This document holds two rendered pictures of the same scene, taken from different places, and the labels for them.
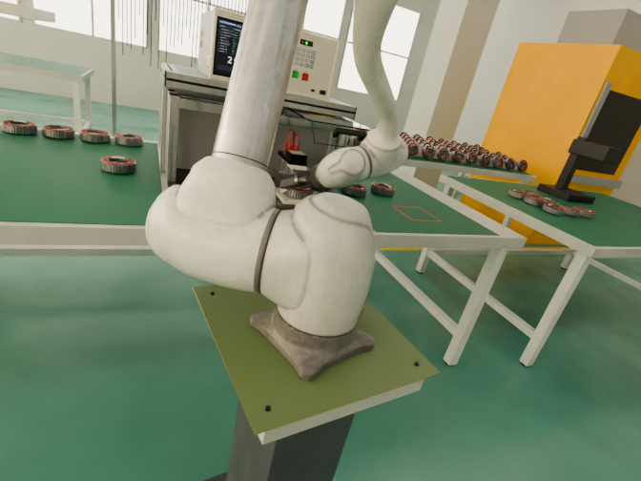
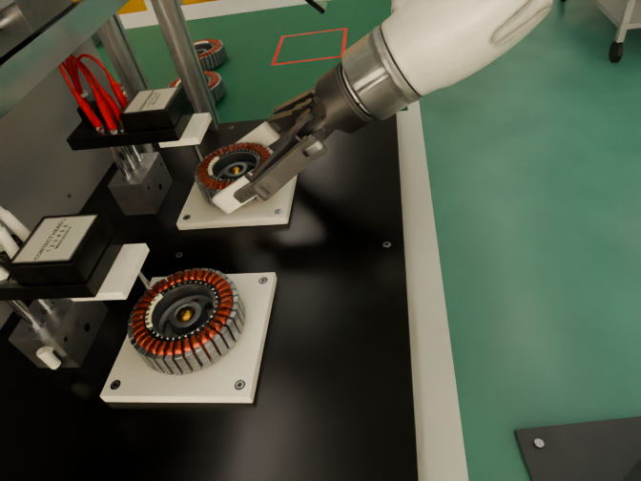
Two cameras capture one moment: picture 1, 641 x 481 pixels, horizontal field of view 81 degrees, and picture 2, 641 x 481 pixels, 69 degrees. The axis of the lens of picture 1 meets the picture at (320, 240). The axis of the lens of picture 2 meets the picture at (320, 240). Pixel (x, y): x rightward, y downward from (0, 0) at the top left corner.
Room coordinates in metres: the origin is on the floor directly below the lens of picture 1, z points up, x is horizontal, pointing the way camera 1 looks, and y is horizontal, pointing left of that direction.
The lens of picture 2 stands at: (0.92, 0.47, 1.16)
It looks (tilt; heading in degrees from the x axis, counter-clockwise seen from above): 44 degrees down; 311
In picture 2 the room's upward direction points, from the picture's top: 12 degrees counter-clockwise
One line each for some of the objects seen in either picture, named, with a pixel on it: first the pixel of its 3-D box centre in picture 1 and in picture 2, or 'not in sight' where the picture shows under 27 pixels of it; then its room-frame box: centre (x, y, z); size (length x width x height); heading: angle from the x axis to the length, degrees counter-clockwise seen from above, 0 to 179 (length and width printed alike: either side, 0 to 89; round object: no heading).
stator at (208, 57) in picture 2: (382, 189); (200, 55); (1.77, -0.24, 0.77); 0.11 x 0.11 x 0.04
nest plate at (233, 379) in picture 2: not in sight; (196, 332); (1.23, 0.34, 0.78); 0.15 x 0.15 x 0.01; 28
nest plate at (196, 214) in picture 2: (297, 196); (242, 187); (1.34, 0.12, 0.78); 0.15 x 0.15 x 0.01; 28
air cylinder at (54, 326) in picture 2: not in sight; (62, 323); (1.36, 0.40, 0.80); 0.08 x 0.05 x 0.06; 118
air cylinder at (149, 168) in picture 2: (285, 178); (142, 182); (1.47, 0.19, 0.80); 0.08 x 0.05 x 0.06; 118
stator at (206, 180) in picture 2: (298, 190); (237, 174); (1.34, 0.12, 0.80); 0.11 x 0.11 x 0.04
